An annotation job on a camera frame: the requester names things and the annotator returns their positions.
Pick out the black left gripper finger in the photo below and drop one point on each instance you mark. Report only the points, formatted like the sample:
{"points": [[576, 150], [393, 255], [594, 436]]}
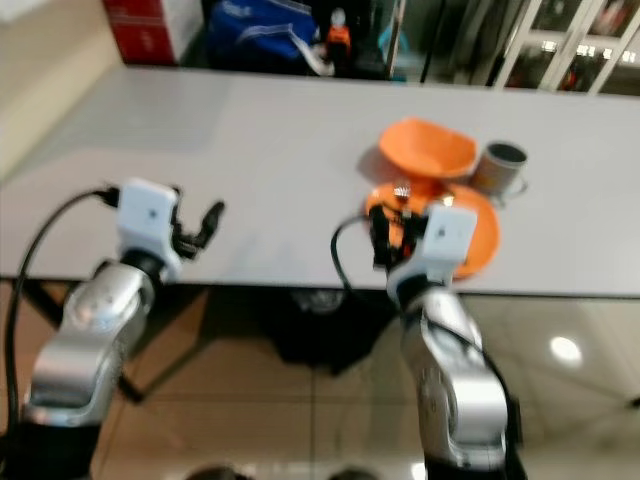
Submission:
{"points": [[207, 237], [216, 214]]}

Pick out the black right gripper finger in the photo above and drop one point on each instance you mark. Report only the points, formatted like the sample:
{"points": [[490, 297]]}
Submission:
{"points": [[387, 254], [382, 222]]}

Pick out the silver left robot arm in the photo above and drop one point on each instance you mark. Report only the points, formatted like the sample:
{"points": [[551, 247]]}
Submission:
{"points": [[75, 330]]}

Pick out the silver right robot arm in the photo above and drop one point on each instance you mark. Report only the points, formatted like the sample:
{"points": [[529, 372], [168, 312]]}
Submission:
{"points": [[450, 380]]}

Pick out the orange plastic plate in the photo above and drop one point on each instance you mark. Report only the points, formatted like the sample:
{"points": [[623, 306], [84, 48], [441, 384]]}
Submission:
{"points": [[485, 235]]}

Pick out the orange plastic bowl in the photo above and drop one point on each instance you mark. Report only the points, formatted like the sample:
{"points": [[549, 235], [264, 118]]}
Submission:
{"points": [[426, 148]]}

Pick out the black bag under table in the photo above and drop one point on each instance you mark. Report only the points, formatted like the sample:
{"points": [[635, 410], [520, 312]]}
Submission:
{"points": [[335, 328]]}

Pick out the grey mug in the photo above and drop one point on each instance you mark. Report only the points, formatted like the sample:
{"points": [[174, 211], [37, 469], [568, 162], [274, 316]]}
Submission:
{"points": [[498, 170]]}

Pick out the black table leg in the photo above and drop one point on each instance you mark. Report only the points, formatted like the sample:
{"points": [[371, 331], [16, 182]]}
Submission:
{"points": [[170, 360]]}

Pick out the blue fabric bag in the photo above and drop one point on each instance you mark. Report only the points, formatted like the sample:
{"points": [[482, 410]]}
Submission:
{"points": [[260, 35]]}

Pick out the small orange black object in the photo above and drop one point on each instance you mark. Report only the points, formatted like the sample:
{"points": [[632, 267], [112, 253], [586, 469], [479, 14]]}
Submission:
{"points": [[338, 38]]}

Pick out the red cardboard box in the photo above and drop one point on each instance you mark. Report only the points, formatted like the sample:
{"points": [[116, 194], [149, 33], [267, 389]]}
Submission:
{"points": [[145, 28]]}

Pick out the white framed glass cabinet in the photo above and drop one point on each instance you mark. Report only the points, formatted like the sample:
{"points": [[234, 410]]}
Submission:
{"points": [[570, 45]]}

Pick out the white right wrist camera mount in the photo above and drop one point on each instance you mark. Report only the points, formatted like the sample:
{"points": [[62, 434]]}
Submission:
{"points": [[450, 240]]}

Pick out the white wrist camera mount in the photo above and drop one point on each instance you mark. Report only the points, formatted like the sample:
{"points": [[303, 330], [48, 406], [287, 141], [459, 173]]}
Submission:
{"points": [[450, 240], [146, 215]]}

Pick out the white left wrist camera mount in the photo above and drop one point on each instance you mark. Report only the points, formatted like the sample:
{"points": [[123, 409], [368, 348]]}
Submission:
{"points": [[146, 215]]}

